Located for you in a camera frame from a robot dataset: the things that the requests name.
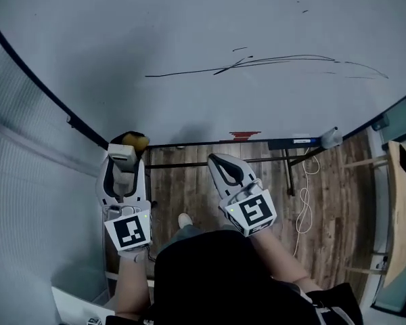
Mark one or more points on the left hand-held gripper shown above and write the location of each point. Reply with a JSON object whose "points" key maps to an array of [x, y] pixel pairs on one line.
{"points": [[130, 232]]}

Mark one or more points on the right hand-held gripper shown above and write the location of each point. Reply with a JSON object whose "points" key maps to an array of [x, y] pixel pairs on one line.
{"points": [[253, 212]]}

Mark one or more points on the grey eraser with yellow sponge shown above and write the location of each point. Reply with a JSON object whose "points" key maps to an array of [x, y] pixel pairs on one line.
{"points": [[122, 152]]}

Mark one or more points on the large whiteboard with black frame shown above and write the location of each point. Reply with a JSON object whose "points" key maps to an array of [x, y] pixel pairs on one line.
{"points": [[196, 107]]}

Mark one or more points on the person's left forearm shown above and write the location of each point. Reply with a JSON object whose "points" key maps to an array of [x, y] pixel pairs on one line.
{"points": [[132, 286]]}

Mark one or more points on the person's right forearm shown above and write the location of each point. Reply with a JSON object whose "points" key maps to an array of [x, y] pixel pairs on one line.
{"points": [[281, 266]]}

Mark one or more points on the black metal whiteboard stand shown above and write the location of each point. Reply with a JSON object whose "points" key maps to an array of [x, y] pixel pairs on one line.
{"points": [[289, 171]]}

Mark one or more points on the black marker tray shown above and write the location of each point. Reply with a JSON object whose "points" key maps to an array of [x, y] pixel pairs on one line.
{"points": [[284, 143]]}

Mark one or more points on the person's white shoe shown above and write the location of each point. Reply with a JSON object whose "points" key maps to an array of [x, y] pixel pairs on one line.
{"points": [[185, 220]]}

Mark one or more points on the person's grey trouser leg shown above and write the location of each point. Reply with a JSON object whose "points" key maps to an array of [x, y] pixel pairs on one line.
{"points": [[181, 237]]}

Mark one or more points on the white and blue marker pen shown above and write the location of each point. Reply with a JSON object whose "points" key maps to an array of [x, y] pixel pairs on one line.
{"points": [[304, 141]]}

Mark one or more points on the grey bottle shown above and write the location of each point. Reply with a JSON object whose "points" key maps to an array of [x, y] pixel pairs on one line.
{"points": [[331, 136]]}

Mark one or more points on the person's black shirt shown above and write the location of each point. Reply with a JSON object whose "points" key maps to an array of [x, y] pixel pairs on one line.
{"points": [[223, 283]]}

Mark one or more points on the white box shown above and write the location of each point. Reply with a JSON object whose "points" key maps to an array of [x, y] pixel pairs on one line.
{"points": [[74, 308]]}

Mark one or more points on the light wooden table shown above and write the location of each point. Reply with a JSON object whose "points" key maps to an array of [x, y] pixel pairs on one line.
{"points": [[401, 215]]}

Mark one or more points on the dark window frame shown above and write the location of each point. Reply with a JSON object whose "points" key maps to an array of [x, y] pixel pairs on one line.
{"points": [[397, 117]]}

